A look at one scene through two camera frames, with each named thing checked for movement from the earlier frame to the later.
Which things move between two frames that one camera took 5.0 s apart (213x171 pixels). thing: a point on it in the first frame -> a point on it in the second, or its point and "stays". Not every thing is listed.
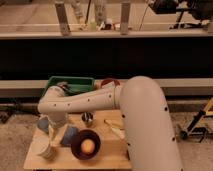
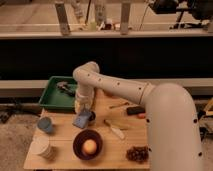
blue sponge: (70, 132) -> (82, 119)
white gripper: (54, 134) -> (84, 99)
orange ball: (87, 146) stays
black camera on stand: (199, 8) stays
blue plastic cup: (43, 123) stays
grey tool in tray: (67, 88) stays
